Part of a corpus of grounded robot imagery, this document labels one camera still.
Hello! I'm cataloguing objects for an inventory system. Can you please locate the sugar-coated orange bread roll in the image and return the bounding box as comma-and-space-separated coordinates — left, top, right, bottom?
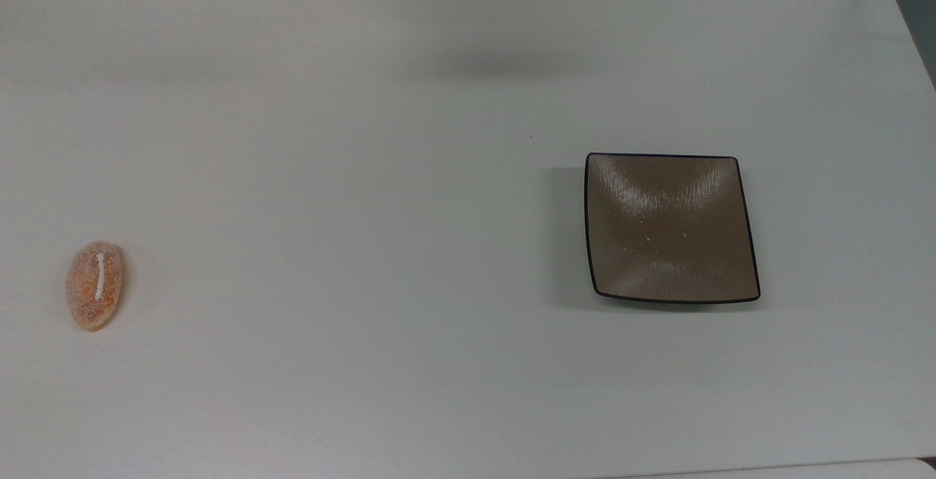
65, 241, 124, 332

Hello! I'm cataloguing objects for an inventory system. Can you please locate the square brown ceramic plate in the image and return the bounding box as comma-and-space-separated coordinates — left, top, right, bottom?
583, 152, 762, 306

